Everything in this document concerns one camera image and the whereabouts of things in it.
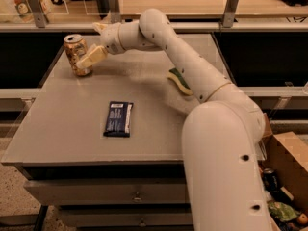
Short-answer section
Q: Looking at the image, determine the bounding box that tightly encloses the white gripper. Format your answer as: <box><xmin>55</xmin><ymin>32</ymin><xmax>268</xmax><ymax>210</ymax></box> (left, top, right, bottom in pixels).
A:
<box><xmin>76</xmin><ymin>22</ymin><xmax>125</xmax><ymax>69</ymax></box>

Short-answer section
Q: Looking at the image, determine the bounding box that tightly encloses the right metal bracket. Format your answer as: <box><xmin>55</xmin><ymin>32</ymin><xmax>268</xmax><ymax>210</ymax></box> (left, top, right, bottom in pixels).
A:
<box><xmin>220</xmin><ymin>0</ymin><xmax>239</xmax><ymax>28</ymax></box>

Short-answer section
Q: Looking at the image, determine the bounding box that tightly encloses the green yellow sponge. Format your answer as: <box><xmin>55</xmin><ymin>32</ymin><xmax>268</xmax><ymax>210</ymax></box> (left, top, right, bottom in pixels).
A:
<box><xmin>167</xmin><ymin>68</ymin><xmax>193</xmax><ymax>96</ymax></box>

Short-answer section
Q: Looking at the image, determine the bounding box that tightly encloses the dark blue snack bar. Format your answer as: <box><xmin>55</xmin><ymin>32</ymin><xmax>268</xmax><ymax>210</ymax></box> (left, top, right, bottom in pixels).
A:
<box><xmin>103</xmin><ymin>101</ymin><xmax>134</xmax><ymax>138</ymax></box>

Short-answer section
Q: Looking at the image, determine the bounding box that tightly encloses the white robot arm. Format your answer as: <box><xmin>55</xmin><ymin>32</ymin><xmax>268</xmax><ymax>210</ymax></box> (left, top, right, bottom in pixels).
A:
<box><xmin>77</xmin><ymin>9</ymin><xmax>272</xmax><ymax>231</ymax></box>

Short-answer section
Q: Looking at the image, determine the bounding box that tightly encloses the white printed bag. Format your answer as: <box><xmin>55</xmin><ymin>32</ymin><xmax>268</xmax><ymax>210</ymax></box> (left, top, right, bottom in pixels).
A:
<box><xmin>0</xmin><ymin>0</ymin><xmax>49</xmax><ymax>25</ymax></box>

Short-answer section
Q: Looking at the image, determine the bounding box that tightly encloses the orange soda can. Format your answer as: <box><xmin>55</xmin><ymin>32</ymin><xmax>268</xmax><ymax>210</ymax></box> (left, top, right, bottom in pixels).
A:
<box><xmin>64</xmin><ymin>34</ymin><xmax>92</xmax><ymax>77</ymax></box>

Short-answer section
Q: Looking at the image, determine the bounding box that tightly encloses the black can in box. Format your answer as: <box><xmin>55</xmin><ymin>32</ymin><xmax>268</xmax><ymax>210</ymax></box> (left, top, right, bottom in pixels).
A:
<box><xmin>262</xmin><ymin>168</ymin><xmax>279</xmax><ymax>192</ymax></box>

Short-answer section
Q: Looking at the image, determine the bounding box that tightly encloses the left metal bracket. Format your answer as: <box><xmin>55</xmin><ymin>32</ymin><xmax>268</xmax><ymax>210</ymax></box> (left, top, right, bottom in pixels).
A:
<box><xmin>28</xmin><ymin>0</ymin><xmax>48</xmax><ymax>28</ymax></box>

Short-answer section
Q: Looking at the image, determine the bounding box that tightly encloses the lower grey drawer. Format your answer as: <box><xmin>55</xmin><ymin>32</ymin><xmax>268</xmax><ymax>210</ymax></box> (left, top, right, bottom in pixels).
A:
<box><xmin>58</xmin><ymin>206</ymin><xmax>193</xmax><ymax>227</ymax></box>

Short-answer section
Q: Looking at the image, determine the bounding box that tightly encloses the grey drawer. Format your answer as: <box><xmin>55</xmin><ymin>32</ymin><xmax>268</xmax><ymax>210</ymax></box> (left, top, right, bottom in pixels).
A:
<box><xmin>24</xmin><ymin>178</ymin><xmax>189</xmax><ymax>206</ymax></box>
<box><xmin>58</xmin><ymin>206</ymin><xmax>193</xmax><ymax>227</ymax></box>

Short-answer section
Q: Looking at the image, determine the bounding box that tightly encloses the metal bracket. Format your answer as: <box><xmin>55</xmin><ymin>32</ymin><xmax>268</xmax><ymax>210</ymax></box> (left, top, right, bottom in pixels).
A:
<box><xmin>28</xmin><ymin>0</ymin><xmax>48</xmax><ymax>28</ymax></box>
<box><xmin>220</xmin><ymin>0</ymin><xmax>239</xmax><ymax>28</ymax></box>
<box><xmin>108</xmin><ymin>0</ymin><xmax>121</xmax><ymax>23</ymax></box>

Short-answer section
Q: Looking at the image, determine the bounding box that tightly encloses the cardboard box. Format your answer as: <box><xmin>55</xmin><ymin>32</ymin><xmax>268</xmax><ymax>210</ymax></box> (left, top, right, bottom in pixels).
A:
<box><xmin>261</xmin><ymin>115</ymin><xmax>308</xmax><ymax>214</ymax></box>

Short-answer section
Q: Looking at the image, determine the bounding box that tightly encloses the middle metal bracket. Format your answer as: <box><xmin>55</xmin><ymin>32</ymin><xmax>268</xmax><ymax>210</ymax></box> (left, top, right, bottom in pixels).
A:
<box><xmin>108</xmin><ymin>0</ymin><xmax>121</xmax><ymax>23</ymax></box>

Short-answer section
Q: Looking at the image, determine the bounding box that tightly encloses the upper grey drawer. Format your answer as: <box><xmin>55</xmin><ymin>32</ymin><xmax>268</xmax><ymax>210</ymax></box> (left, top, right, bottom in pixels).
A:
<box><xmin>24</xmin><ymin>178</ymin><xmax>189</xmax><ymax>206</ymax></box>

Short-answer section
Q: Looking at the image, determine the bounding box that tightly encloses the green bag in box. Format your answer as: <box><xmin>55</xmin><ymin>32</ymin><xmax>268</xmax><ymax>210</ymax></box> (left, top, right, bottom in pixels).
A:
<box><xmin>268</xmin><ymin>201</ymin><xmax>300</xmax><ymax>222</ymax></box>

